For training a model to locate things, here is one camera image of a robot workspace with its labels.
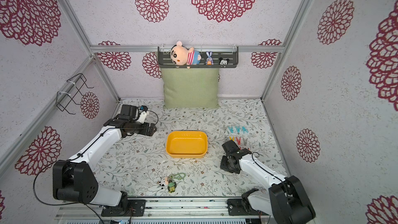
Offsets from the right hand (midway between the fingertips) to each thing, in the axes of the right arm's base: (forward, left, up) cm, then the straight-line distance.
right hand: (223, 165), depth 87 cm
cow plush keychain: (-10, +31, +2) cm, 33 cm away
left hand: (+15, +42, +14) cm, 47 cm away
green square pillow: (+43, +20, +19) cm, 51 cm away
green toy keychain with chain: (-11, +27, +1) cm, 30 cm away
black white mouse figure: (+50, 0, +34) cm, 60 cm away
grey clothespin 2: (+16, -15, -1) cm, 22 cm away
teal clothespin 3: (+25, -16, -1) cm, 30 cm away
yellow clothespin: (+18, -6, 0) cm, 19 cm away
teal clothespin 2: (+25, -11, -1) cm, 27 cm away
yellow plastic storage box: (+14, +22, -2) cm, 26 cm away
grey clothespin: (+18, -3, 0) cm, 18 cm away
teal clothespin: (+25, -7, -1) cm, 26 cm away
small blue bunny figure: (+48, +8, +36) cm, 60 cm away
